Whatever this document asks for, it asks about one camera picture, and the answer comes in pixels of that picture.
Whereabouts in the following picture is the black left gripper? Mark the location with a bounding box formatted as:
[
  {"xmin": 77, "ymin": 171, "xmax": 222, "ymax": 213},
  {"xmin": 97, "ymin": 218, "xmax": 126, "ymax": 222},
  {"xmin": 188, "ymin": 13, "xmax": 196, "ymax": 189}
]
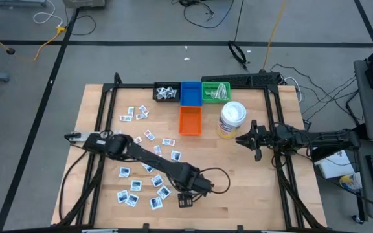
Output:
[{"xmin": 177, "ymin": 175, "xmax": 214, "ymax": 209}]

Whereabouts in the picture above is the black coiled cable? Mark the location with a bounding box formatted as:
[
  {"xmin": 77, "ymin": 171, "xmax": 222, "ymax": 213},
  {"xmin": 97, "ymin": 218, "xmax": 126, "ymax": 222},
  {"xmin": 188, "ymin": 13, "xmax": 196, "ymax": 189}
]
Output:
[{"xmin": 227, "ymin": 0, "xmax": 249, "ymax": 71}]

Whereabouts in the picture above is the green plastic basket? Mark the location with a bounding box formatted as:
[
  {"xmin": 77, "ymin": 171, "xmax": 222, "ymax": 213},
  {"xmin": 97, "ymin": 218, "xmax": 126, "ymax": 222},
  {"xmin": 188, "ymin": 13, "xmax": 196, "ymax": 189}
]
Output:
[{"xmin": 201, "ymin": 81, "xmax": 232, "ymax": 104}]

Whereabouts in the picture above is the black looped floor cable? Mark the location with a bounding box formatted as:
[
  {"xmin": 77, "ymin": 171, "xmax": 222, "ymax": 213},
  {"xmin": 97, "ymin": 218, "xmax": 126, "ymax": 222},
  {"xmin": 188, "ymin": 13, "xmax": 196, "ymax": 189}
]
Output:
[{"xmin": 65, "ymin": 14, "xmax": 97, "ymax": 36}]

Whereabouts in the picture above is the orange plastic basket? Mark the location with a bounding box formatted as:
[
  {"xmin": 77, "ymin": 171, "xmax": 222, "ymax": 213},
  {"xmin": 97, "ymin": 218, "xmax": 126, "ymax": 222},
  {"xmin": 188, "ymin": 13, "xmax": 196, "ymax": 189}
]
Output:
[{"xmin": 178, "ymin": 106, "xmax": 203, "ymax": 136}]

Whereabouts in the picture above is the white floor cable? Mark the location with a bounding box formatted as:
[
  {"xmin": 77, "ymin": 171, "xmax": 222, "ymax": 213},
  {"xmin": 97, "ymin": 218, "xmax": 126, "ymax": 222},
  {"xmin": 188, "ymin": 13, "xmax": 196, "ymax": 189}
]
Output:
[{"xmin": 32, "ymin": 0, "xmax": 65, "ymax": 27}]

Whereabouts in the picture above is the orange floor cable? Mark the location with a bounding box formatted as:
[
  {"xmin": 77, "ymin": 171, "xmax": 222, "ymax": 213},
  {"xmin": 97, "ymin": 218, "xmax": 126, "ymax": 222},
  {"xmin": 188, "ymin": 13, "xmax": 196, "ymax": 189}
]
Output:
[{"xmin": 262, "ymin": 0, "xmax": 288, "ymax": 72}]

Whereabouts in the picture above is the Lysol wipes canister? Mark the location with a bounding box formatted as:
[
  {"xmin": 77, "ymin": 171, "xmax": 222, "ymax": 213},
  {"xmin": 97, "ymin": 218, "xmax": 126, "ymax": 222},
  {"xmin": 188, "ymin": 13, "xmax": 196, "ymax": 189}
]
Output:
[{"xmin": 216, "ymin": 100, "xmax": 247, "ymax": 140}]

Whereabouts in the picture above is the black cable bundle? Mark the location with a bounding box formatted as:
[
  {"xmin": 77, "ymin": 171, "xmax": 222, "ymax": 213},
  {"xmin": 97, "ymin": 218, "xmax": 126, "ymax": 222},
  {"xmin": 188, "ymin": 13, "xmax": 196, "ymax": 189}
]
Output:
[{"xmin": 269, "ymin": 63, "xmax": 359, "ymax": 126}]

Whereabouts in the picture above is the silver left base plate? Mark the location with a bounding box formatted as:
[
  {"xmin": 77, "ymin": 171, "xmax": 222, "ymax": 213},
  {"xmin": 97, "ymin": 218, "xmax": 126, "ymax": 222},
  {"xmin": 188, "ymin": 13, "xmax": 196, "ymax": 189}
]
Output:
[{"xmin": 65, "ymin": 131, "xmax": 92, "ymax": 144}]

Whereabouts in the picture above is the blue plastic bin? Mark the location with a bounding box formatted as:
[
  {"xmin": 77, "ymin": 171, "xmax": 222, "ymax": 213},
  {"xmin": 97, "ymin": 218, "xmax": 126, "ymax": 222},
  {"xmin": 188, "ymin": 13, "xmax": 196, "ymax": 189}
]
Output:
[{"xmin": 179, "ymin": 81, "xmax": 203, "ymax": 107}]

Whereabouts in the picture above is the black plastic bin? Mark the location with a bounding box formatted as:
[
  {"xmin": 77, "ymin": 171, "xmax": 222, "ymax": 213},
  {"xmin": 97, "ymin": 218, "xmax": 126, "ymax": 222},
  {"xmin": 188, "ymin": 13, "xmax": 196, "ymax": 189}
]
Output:
[{"xmin": 153, "ymin": 82, "xmax": 181, "ymax": 103}]

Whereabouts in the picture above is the white thin cable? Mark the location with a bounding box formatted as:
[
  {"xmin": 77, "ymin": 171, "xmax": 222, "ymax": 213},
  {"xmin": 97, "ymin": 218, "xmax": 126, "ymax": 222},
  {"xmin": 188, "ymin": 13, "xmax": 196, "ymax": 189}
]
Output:
[{"xmin": 283, "ymin": 76, "xmax": 304, "ymax": 104}]

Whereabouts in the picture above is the black arm base cable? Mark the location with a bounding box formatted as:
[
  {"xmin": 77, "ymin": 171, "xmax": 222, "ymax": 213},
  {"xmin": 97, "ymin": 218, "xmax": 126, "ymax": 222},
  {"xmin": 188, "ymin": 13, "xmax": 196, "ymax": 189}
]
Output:
[{"xmin": 58, "ymin": 150, "xmax": 92, "ymax": 224}]

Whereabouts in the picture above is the grey equipment box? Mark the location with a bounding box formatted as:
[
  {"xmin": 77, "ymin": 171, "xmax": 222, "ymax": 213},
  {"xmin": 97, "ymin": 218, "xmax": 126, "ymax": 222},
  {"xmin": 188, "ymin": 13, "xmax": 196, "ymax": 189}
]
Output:
[{"xmin": 62, "ymin": 0, "xmax": 106, "ymax": 9}]

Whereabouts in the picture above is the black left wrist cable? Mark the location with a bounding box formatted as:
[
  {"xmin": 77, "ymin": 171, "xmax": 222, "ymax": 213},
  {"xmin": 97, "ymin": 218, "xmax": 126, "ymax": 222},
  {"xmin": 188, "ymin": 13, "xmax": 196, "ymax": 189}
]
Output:
[{"xmin": 199, "ymin": 167, "xmax": 231, "ymax": 195}]

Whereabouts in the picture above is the black desk beam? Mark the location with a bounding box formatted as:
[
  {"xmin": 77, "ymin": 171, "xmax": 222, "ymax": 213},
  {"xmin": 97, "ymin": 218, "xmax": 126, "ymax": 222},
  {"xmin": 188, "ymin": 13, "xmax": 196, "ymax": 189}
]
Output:
[{"xmin": 309, "ymin": 124, "xmax": 368, "ymax": 163}]

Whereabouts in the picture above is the black tangled floor cable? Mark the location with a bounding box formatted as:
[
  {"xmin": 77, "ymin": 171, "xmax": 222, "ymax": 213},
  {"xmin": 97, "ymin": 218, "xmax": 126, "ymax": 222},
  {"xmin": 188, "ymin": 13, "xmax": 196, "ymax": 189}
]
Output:
[{"xmin": 172, "ymin": 0, "xmax": 236, "ymax": 30}]

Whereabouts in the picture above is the grey metal bar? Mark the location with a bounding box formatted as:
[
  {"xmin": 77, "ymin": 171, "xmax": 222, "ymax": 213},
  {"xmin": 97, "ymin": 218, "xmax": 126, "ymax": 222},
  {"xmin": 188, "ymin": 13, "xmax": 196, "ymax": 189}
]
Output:
[{"xmin": 0, "ymin": 0, "xmax": 48, "ymax": 8}]

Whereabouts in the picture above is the yellow extension cable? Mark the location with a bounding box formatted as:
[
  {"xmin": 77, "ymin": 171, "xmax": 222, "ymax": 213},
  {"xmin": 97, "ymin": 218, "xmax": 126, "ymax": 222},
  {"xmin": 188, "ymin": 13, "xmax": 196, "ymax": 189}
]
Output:
[{"xmin": 0, "ymin": 24, "xmax": 68, "ymax": 63}]

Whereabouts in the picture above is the white box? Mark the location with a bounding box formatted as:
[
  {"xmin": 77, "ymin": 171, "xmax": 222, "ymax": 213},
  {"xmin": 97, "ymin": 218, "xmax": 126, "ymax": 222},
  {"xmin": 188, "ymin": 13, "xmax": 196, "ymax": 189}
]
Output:
[{"xmin": 311, "ymin": 148, "xmax": 356, "ymax": 180}]

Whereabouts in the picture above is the yellow blue wipes bottle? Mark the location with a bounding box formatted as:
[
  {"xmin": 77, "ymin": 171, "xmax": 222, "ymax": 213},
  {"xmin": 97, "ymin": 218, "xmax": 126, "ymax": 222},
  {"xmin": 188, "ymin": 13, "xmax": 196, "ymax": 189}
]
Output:
[{"xmin": 339, "ymin": 172, "xmax": 364, "ymax": 192}]

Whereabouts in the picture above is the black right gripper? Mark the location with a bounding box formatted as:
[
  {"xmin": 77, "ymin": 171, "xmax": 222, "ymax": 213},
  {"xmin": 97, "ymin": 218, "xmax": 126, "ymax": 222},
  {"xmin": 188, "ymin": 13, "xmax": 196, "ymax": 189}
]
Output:
[{"xmin": 235, "ymin": 119, "xmax": 273, "ymax": 162}]

